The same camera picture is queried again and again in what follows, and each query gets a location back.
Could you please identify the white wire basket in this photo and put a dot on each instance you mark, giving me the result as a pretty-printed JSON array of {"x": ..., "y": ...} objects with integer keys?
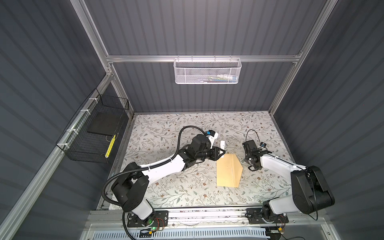
[{"x": 190, "y": 71}]

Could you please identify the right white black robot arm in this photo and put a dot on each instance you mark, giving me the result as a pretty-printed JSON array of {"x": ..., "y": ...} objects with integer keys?
[{"x": 310, "y": 190}]

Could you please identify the aluminium mounting rail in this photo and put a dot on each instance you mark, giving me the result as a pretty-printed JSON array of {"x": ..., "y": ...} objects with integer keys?
[{"x": 200, "y": 217}]

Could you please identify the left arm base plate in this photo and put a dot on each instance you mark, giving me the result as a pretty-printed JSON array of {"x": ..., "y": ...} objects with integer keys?
[{"x": 157, "y": 219}]

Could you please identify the white ventilated cable duct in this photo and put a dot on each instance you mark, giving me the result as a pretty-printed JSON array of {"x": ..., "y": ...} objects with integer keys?
[{"x": 204, "y": 233}]

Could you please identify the black foam pad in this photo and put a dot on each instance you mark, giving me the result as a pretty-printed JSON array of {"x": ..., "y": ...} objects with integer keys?
[{"x": 105, "y": 124}]

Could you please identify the pens in white basket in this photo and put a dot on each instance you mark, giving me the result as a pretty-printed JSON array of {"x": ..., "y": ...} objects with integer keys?
[{"x": 229, "y": 79}]

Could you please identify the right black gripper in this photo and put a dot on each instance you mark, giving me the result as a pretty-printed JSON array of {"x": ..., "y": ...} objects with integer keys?
[{"x": 245, "y": 158}]

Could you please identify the black wire basket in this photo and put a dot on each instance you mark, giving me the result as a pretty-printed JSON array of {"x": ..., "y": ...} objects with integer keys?
[{"x": 79, "y": 145}]

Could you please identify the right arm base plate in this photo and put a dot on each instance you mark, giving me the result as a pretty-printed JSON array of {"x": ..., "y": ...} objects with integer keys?
[{"x": 255, "y": 216}]

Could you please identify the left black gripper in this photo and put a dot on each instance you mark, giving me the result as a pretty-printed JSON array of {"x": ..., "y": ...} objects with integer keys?
[{"x": 214, "y": 150}]

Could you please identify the tan kraft envelope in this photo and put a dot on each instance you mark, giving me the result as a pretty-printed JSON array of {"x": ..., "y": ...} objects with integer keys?
[{"x": 229, "y": 171}]

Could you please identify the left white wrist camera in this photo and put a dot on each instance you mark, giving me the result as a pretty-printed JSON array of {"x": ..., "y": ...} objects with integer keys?
[{"x": 212, "y": 136}]

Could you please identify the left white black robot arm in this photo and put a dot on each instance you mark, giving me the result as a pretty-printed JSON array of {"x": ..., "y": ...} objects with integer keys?
[{"x": 130, "y": 186}]

